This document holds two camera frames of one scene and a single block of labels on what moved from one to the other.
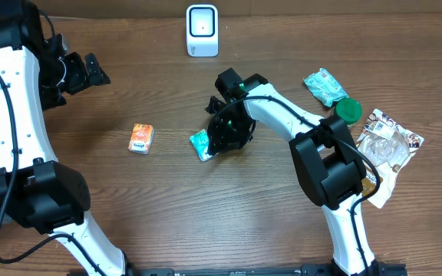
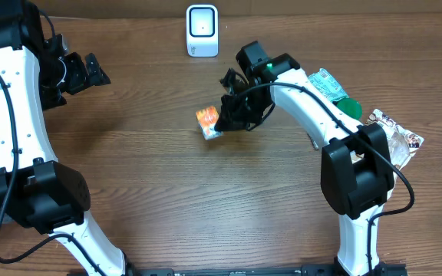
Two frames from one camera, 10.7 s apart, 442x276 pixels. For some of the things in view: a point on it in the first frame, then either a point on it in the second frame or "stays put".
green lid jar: (349, 110) stays put
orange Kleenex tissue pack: (141, 138) to (207, 119)
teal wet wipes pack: (325, 87) stays put
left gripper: (82, 77) stays put
